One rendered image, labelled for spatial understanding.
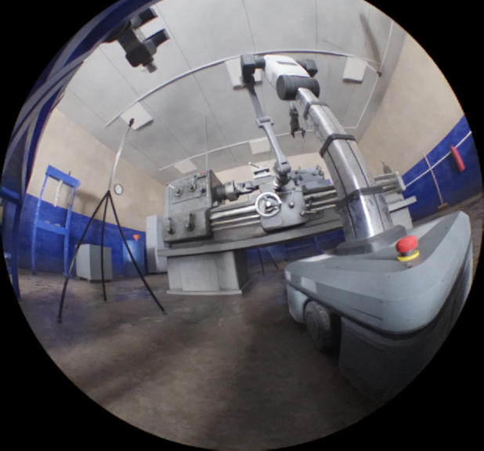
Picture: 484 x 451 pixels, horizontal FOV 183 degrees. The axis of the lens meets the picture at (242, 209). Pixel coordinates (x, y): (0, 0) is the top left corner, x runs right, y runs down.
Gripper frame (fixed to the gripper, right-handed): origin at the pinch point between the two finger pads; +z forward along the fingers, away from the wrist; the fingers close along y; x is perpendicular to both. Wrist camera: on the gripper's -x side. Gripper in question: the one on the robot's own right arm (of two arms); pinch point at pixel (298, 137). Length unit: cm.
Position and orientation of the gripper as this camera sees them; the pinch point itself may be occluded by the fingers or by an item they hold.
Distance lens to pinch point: 150.0
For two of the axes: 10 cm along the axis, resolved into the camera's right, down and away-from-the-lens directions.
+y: -9.9, 1.4, -0.2
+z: 1.4, 9.7, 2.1
